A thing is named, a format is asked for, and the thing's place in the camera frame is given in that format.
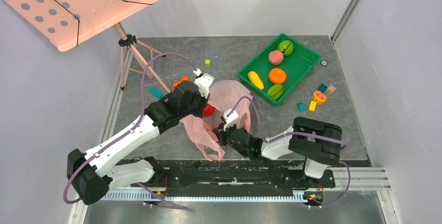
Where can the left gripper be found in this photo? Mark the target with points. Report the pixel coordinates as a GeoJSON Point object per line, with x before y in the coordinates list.
{"type": "Point", "coordinates": [204, 104]}

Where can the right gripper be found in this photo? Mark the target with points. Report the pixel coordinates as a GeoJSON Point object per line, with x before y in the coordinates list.
{"type": "Point", "coordinates": [222, 132]}

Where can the red fake fruit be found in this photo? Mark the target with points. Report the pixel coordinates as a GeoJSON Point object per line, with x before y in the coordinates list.
{"type": "Point", "coordinates": [209, 110]}

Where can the pink plastic bag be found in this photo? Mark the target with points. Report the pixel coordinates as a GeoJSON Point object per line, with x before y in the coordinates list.
{"type": "Point", "coordinates": [224, 95]}

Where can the yellow fake corn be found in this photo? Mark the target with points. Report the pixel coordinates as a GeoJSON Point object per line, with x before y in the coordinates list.
{"type": "Point", "coordinates": [255, 79]}

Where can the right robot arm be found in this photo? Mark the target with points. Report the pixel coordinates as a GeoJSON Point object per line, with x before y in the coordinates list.
{"type": "Point", "coordinates": [319, 142]}

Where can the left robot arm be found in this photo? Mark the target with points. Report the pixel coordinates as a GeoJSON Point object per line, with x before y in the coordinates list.
{"type": "Point", "coordinates": [95, 172]}

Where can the green fake starfruit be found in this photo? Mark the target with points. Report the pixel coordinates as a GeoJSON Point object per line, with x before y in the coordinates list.
{"type": "Point", "coordinates": [275, 91]}

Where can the orange fake fruit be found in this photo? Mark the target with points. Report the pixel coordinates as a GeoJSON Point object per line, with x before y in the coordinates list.
{"type": "Point", "coordinates": [277, 76]}

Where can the pink fake peach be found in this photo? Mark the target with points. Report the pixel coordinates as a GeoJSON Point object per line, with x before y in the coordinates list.
{"type": "Point", "coordinates": [275, 57]}

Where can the green fake melon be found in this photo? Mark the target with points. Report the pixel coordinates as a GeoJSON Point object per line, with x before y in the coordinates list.
{"type": "Point", "coordinates": [286, 47]}

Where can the orange arch block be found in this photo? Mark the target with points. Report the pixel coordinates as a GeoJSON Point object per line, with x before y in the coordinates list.
{"type": "Point", "coordinates": [177, 82]}

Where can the teal long block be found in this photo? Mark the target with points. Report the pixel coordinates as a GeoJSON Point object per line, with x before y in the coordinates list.
{"type": "Point", "coordinates": [155, 92]}

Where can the teal rectangular block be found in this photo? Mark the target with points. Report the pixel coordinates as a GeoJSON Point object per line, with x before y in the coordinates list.
{"type": "Point", "coordinates": [301, 106]}

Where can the yellow rectangular block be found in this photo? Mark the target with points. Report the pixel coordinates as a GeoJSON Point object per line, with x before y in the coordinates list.
{"type": "Point", "coordinates": [312, 106]}

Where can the green plastic tray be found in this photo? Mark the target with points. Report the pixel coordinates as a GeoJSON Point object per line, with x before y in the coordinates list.
{"type": "Point", "coordinates": [259, 74]}

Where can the blue toy brick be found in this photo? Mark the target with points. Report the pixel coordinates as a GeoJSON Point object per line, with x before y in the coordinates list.
{"type": "Point", "coordinates": [322, 88]}

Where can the wooden cube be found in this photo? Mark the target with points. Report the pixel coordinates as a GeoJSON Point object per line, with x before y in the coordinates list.
{"type": "Point", "coordinates": [330, 89]}

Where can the poker chip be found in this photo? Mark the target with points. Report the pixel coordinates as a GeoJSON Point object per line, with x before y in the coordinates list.
{"type": "Point", "coordinates": [324, 63]}

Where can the pink music stand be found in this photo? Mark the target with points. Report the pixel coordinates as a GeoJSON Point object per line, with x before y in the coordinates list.
{"type": "Point", "coordinates": [67, 23]}

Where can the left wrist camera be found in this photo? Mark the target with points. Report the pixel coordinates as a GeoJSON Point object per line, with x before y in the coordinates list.
{"type": "Point", "coordinates": [203, 81]}

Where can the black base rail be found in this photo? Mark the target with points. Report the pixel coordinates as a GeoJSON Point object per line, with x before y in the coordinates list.
{"type": "Point", "coordinates": [230, 178]}

